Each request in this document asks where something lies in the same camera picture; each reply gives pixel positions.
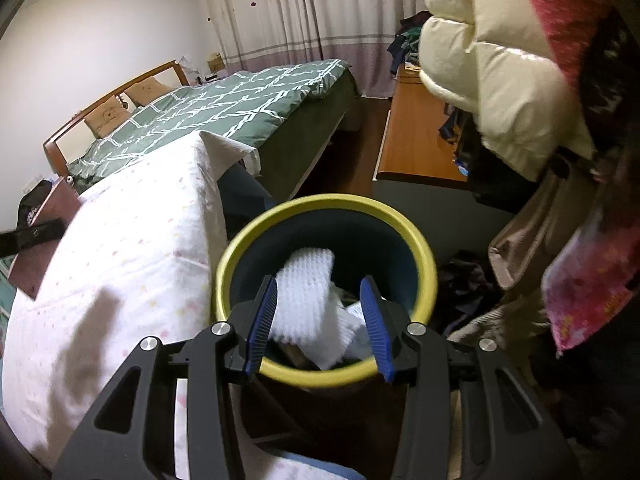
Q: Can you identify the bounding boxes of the wooden bed headboard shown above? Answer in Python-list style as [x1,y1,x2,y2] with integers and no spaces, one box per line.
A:
[42,60,188,181]

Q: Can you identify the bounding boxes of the dark clothes on floor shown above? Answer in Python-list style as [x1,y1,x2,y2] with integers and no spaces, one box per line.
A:
[435,252,501,326]

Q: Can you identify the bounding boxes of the white foam net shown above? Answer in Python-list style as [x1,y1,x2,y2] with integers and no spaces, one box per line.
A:
[267,247,368,371]

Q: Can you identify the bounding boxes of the dark blue cloth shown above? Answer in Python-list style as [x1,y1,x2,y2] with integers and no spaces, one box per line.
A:
[217,162,276,226]

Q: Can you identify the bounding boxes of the pink plastic bag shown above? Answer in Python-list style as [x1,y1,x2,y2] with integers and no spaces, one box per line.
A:
[542,210,640,356]

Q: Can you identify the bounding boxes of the dark green bed base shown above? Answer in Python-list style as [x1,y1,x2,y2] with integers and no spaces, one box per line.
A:
[260,67,363,201]

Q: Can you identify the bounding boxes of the white and mauve curtain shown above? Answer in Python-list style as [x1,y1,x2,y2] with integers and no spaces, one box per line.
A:
[187,0,436,98]

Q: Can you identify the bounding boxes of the black hanging garment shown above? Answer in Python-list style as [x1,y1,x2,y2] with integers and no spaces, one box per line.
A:
[440,105,531,211]

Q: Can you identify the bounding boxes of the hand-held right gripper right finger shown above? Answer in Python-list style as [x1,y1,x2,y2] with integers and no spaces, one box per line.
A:
[359,275,583,480]

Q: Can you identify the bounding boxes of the bed with green quilt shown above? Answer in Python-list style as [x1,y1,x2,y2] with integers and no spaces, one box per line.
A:
[67,59,351,193]

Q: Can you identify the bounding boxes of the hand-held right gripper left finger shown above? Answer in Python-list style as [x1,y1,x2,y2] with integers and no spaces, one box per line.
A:
[52,275,281,480]

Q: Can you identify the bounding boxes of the yellow-rimmed dark bin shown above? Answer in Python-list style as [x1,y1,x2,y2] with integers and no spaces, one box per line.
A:
[210,192,440,391]

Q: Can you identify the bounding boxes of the tan pillow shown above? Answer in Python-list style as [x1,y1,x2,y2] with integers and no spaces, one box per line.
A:
[124,79,173,103]
[84,105,132,137]

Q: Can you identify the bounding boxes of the beige cloth bag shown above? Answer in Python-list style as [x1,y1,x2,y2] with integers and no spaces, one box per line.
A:
[445,160,596,346]

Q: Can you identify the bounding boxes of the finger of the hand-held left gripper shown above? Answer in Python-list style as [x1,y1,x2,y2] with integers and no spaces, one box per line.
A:
[0,217,68,258]

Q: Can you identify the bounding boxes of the red quilted jacket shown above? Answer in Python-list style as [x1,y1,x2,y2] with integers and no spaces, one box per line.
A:
[515,0,616,91]

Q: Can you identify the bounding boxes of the pile of clothes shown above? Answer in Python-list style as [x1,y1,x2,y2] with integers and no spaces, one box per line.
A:
[387,10,433,78]

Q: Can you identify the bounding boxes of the cream puffer jacket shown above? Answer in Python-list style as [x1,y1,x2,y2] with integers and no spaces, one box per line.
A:
[417,0,596,181]

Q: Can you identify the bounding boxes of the wooden desk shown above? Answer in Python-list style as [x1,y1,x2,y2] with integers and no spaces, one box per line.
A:
[372,77,473,183]

